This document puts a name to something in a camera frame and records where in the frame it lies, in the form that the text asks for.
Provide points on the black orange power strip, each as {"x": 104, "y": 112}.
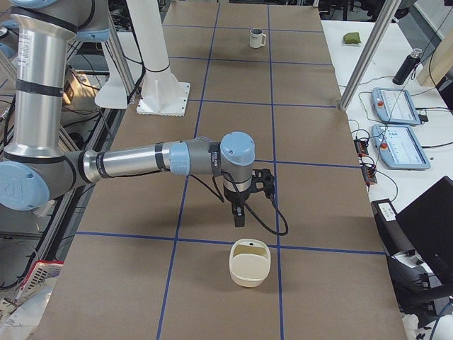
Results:
{"x": 367, "y": 164}

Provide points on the cream plastic basket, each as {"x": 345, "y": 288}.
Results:
{"x": 249, "y": 262}

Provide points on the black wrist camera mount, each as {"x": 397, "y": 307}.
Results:
{"x": 263, "y": 181}

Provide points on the aluminium frame post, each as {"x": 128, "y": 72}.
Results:
{"x": 380, "y": 26}

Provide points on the black water bottle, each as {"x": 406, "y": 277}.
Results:
{"x": 409, "y": 65}

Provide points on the blue teach pendant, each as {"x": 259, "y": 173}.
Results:
{"x": 394, "y": 106}
{"x": 398, "y": 147}

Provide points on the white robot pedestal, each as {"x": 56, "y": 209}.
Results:
{"x": 162, "y": 93}

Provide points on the black office chair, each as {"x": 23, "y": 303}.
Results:
{"x": 427, "y": 225}

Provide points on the white mug with handle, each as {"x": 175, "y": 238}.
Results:
{"x": 257, "y": 38}

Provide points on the far blue teach pendant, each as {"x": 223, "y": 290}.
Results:
{"x": 394, "y": 106}

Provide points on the near blue teach pendant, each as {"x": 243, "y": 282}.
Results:
{"x": 398, "y": 147}

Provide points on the green cloth pouch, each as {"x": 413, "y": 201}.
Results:
{"x": 352, "y": 38}

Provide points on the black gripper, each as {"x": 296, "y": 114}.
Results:
{"x": 234, "y": 196}

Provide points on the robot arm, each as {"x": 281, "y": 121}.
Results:
{"x": 35, "y": 170}

